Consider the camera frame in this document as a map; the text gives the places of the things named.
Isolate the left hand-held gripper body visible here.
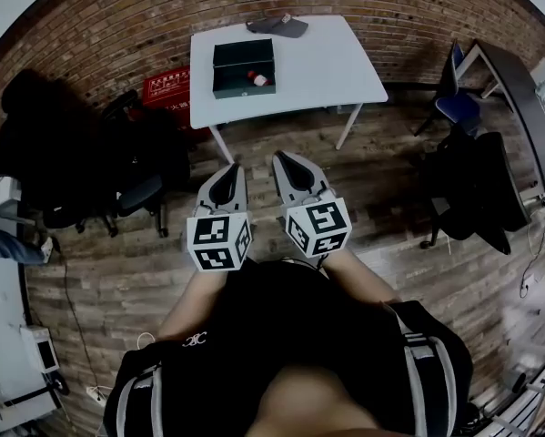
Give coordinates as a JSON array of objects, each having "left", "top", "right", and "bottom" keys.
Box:
[{"left": 186, "top": 200, "right": 254, "bottom": 273}]

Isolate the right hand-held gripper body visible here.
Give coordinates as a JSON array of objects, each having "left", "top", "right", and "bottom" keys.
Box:
[{"left": 284, "top": 188, "right": 353, "bottom": 259}]

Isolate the dark green box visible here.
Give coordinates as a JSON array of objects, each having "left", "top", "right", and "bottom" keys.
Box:
[{"left": 211, "top": 38, "right": 278, "bottom": 101}]

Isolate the person's left forearm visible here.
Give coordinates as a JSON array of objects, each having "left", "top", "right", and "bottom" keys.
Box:
[{"left": 156, "top": 265, "right": 231, "bottom": 341}]

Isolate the person's right forearm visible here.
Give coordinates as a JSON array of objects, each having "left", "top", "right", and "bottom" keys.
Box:
[{"left": 321, "top": 247, "right": 403, "bottom": 310}]

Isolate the red plastic crate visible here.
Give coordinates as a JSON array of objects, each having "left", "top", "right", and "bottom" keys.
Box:
[{"left": 142, "top": 67, "right": 193, "bottom": 131}]

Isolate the white table leg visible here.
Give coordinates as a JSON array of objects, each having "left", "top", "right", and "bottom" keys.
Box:
[
  {"left": 207, "top": 124, "right": 236, "bottom": 165},
  {"left": 334, "top": 102, "right": 364, "bottom": 151}
]

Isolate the person's torso in black shirt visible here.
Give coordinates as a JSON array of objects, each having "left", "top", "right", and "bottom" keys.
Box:
[{"left": 102, "top": 258, "right": 474, "bottom": 437}]

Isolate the grey visor cap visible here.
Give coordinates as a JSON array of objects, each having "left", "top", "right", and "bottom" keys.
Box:
[{"left": 245, "top": 13, "right": 310, "bottom": 41}]

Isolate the blue chair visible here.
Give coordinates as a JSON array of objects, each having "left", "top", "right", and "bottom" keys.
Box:
[{"left": 414, "top": 38, "right": 483, "bottom": 138}]

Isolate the person's face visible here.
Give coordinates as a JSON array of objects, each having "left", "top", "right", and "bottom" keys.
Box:
[{"left": 252, "top": 363, "right": 385, "bottom": 437}]

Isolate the white device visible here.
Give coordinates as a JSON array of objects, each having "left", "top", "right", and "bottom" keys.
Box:
[{"left": 18, "top": 324, "right": 62, "bottom": 375}]

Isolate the dark grey desk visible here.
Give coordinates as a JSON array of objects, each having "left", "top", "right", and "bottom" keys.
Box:
[{"left": 453, "top": 38, "right": 545, "bottom": 205}]

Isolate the metal rack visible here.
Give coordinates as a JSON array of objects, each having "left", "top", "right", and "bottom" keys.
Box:
[{"left": 475, "top": 343, "right": 545, "bottom": 437}]

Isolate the black floor cable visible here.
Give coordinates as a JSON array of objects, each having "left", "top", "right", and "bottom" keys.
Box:
[{"left": 56, "top": 239, "right": 107, "bottom": 402}]

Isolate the black grey shoulder strap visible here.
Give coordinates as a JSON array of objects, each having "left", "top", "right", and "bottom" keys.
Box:
[
  {"left": 388, "top": 300, "right": 474, "bottom": 437},
  {"left": 102, "top": 340, "right": 165, "bottom": 437}
]

